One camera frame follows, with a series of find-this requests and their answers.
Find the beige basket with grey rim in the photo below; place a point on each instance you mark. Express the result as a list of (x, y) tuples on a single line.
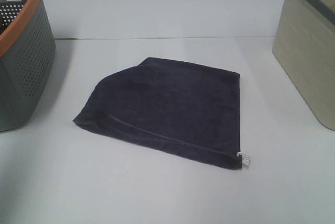
[(304, 47)]

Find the grey perforated basket orange rim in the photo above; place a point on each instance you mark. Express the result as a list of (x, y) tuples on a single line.
[(27, 54)]

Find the dark navy towel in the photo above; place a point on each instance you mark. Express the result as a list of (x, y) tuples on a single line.
[(181, 108)]

